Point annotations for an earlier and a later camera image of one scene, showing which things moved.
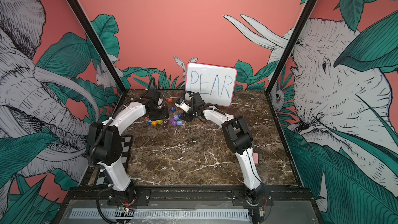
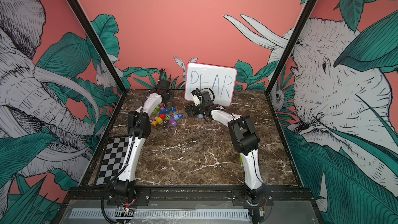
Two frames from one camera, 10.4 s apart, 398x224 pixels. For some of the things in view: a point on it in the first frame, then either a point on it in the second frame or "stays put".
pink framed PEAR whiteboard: x=216 y=84 stays put
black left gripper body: x=159 y=113 → x=170 y=97
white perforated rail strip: x=194 y=213 stays put
